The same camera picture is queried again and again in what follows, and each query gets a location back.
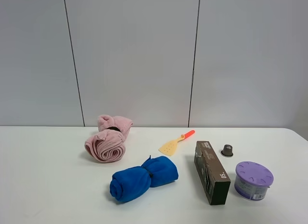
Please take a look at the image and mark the brown coffee capsule box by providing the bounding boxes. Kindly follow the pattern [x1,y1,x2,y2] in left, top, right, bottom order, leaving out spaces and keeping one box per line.
[194,141,231,205]

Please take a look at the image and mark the pink rolled towel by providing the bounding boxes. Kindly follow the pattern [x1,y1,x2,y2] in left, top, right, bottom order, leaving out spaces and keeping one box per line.
[84,115,133,163]

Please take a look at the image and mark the blue rolled towel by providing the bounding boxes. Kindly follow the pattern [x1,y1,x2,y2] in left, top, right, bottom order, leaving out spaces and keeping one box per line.
[109,156,179,203]

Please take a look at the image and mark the brown coffee capsule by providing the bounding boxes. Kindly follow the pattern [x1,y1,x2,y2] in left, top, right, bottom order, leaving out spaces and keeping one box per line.
[220,144,233,158]

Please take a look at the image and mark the purple lidded round container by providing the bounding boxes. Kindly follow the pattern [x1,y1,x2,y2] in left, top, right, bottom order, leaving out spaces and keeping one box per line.
[234,161,274,201]

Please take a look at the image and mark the yellow spatula orange handle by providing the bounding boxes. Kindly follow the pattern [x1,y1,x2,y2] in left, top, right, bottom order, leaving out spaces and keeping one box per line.
[158,130,195,157]

